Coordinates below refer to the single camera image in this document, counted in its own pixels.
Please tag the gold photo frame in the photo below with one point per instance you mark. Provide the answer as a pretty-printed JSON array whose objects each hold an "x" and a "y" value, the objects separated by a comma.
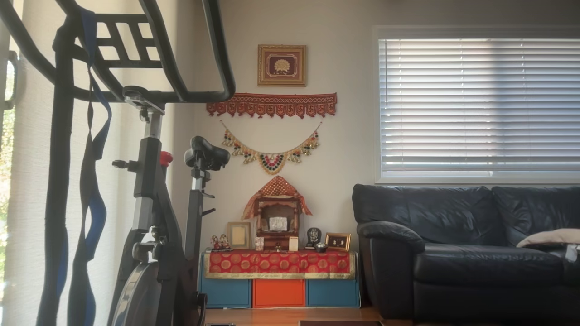
[{"x": 337, "y": 242}]

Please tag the small white photo card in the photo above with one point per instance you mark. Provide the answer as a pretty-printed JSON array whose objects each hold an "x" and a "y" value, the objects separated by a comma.
[{"x": 259, "y": 244}]

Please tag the red embroidered wall hanging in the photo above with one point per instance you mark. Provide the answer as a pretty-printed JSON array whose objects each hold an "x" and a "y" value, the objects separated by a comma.
[{"x": 272, "y": 102}]

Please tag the red gold patterned cloth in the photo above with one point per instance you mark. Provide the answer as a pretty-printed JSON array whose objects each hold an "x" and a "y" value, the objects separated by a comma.
[{"x": 276, "y": 263}]

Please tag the beige cushion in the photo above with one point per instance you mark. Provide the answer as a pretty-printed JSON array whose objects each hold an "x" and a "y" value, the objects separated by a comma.
[{"x": 553, "y": 237}]

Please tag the small dark bowl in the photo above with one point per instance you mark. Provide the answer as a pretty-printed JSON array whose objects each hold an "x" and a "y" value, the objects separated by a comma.
[{"x": 320, "y": 247}]

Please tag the black exercise bike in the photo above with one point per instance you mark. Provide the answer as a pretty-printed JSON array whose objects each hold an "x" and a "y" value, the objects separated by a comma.
[{"x": 149, "y": 181}]

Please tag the pale window curtain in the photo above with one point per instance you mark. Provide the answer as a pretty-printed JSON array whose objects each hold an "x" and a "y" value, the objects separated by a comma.
[{"x": 27, "y": 181}]

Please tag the small deity figurine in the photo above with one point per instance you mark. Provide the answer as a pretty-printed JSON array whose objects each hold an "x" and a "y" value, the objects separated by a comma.
[
  {"x": 214, "y": 243},
  {"x": 225, "y": 242}
]

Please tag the orange storage cube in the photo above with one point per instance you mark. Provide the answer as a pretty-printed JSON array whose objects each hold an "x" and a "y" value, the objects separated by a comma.
[{"x": 278, "y": 293}]

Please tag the blue storage cube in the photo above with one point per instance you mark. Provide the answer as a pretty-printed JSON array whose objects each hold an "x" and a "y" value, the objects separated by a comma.
[
  {"x": 225, "y": 293},
  {"x": 332, "y": 292}
]

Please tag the pale wooden picture frame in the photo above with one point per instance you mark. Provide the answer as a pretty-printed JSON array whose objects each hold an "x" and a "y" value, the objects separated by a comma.
[{"x": 239, "y": 235}]

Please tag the dark idol statue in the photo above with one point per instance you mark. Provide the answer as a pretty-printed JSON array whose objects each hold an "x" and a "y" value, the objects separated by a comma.
[{"x": 313, "y": 235}]

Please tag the white horizontal window blind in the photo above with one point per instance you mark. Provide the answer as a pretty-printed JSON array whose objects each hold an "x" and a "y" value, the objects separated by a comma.
[{"x": 476, "y": 104}]

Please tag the wooden shrine with red canopy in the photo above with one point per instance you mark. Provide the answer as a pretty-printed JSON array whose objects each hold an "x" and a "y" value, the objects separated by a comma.
[{"x": 277, "y": 213}]

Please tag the gold framed wall picture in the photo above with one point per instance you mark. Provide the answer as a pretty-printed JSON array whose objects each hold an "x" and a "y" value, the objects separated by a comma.
[{"x": 282, "y": 65}]

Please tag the black leather sofa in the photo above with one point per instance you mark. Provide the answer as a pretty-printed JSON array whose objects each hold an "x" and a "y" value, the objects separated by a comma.
[{"x": 453, "y": 262}]

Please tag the small grey cloth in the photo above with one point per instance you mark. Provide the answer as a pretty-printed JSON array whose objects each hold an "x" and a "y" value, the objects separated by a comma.
[{"x": 572, "y": 252}]

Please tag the small cream card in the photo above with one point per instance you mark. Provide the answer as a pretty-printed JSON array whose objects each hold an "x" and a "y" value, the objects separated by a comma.
[{"x": 293, "y": 243}]

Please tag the beaded garland wall hanging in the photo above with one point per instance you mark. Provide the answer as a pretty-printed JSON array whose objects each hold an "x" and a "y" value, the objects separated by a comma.
[{"x": 271, "y": 163}]

